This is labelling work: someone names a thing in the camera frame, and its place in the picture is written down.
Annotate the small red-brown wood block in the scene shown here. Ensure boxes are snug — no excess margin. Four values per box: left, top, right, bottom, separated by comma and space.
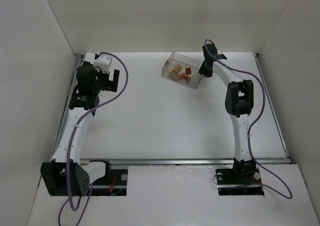
185, 68, 192, 75

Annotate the long red-brown wood block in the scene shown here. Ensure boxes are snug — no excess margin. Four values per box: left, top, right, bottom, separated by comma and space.
180, 73, 191, 82

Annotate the clear plastic box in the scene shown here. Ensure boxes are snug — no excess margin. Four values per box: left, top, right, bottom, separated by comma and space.
161, 52, 203, 89

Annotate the light wood block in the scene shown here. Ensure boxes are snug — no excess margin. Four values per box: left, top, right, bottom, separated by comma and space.
175, 74, 182, 81
171, 64, 182, 73

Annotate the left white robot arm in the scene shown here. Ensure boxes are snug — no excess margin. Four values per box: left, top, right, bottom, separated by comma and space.
40, 55, 120, 196

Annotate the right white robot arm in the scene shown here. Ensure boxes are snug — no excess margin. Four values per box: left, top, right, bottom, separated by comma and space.
198, 42, 257, 185

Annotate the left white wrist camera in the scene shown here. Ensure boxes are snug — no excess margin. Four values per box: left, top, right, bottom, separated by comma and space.
93, 55, 112, 74

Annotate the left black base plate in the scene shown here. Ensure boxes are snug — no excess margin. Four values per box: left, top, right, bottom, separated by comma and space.
91, 169, 128, 196

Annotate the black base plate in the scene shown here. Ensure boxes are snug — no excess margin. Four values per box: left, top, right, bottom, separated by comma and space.
91, 169, 128, 196
212, 168, 265, 196

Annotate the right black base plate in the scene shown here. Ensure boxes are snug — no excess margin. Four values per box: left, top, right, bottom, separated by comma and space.
212, 168, 265, 196

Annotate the front aluminium rail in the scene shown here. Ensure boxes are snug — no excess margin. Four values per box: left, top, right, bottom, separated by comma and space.
79, 157, 292, 165

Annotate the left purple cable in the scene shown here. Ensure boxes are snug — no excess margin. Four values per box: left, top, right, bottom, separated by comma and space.
57, 52, 130, 226

